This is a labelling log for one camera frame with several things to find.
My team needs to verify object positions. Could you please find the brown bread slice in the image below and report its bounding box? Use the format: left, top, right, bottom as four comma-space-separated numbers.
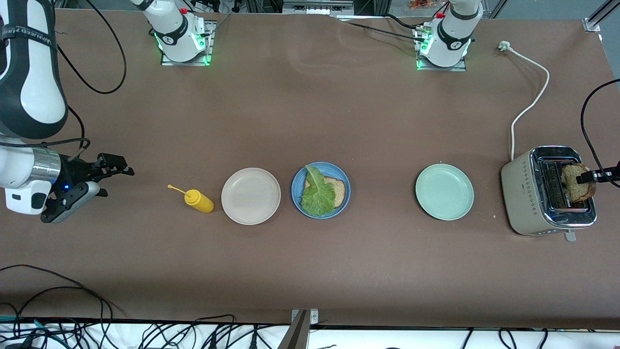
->
304, 176, 346, 209
561, 163, 597, 204

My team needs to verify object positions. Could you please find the yellow squeeze sauce bottle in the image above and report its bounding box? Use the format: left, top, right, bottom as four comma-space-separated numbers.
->
168, 184, 214, 214

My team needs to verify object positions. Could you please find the green lettuce leaf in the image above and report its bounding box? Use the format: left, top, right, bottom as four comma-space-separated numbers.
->
300, 165, 337, 217

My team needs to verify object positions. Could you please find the beige round plate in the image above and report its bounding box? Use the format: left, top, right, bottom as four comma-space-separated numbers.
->
221, 167, 281, 226

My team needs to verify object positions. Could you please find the light green round plate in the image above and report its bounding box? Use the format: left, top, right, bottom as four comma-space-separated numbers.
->
415, 163, 475, 222

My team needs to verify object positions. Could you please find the blue round plate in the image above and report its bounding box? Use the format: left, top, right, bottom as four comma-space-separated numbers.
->
291, 161, 351, 220

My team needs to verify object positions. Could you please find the beige and chrome toaster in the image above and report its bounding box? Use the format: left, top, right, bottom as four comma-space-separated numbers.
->
500, 145, 598, 242

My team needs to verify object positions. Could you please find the orange patterned packet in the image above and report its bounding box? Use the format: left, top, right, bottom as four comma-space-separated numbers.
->
409, 0, 449, 11

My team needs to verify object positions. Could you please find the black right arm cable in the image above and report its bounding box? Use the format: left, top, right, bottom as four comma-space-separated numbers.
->
56, 0, 128, 95
0, 104, 92, 161

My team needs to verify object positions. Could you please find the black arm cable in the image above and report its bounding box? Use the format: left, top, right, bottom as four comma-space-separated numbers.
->
56, 0, 128, 95
580, 79, 620, 171
0, 104, 92, 161

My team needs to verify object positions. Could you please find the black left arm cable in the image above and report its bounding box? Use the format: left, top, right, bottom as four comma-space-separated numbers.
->
580, 79, 620, 171

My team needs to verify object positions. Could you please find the looped black table cable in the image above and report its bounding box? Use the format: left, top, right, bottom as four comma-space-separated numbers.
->
12, 286, 107, 323

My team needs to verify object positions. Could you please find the long black table cable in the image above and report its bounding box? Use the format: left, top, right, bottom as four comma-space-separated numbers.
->
0, 264, 127, 321

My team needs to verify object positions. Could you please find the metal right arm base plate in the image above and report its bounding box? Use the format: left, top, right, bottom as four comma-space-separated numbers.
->
160, 20, 217, 67

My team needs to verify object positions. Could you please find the teal cable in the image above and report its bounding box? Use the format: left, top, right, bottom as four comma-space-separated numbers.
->
0, 316, 68, 348

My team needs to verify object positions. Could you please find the aluminium frame rail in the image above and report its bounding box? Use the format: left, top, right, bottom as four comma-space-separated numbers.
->
583, 0, 620, 32

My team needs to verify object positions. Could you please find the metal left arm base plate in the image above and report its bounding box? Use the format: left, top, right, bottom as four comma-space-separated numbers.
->
415, 24, 468, 72

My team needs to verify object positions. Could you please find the aluminium post with bracket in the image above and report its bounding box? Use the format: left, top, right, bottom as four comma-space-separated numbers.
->
277, 308, 320, 349

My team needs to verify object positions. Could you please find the black base power cable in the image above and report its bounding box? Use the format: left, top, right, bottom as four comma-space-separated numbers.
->
346, 14, 428, 44

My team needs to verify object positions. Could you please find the grey metal frame bar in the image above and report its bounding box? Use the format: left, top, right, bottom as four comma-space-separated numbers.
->
282, 0, 355, 15

